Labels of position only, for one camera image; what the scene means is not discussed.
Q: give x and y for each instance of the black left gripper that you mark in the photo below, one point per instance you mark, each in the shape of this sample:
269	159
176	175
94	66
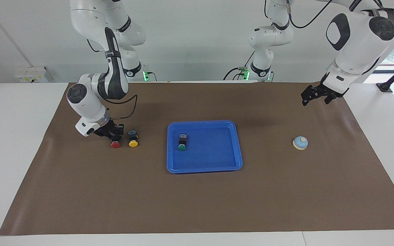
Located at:
323	91

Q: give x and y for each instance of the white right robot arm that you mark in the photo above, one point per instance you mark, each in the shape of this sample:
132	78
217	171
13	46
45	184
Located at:
87	102

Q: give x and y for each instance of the blue plastic tray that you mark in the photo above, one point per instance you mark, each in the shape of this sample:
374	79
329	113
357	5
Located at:
217	160

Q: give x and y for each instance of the green push button switch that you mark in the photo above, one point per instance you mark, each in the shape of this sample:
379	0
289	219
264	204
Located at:
182	140

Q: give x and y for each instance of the red push button switch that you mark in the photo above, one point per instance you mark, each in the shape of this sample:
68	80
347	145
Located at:
115	145

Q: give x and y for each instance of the white wall socket box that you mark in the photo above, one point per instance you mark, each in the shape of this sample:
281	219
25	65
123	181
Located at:
33	75

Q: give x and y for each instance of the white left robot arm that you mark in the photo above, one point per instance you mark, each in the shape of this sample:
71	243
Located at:
357	44

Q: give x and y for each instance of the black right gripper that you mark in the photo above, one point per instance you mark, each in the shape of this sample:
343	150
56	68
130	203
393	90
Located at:
111	129

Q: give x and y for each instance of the brown table mat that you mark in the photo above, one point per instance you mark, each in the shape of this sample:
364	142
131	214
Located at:
115	198

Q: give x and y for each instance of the light blue call bell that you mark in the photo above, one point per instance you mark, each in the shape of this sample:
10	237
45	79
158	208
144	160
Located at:
300	143

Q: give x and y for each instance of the yellow push button switch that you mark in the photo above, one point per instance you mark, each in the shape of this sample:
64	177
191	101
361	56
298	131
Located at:
133	136

